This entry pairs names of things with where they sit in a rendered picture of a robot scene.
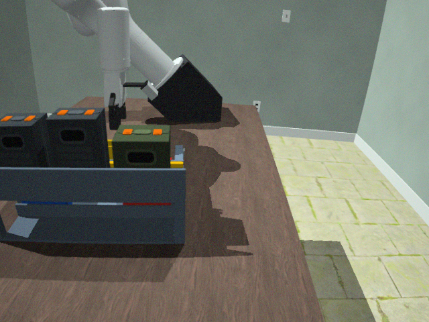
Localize yellow flat bar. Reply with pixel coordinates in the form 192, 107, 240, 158
110, 161, 183, 168

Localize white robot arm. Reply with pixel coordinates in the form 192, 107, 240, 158
51, 0, 183, 100

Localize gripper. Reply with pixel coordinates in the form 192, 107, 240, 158
101, 67, 129, 130

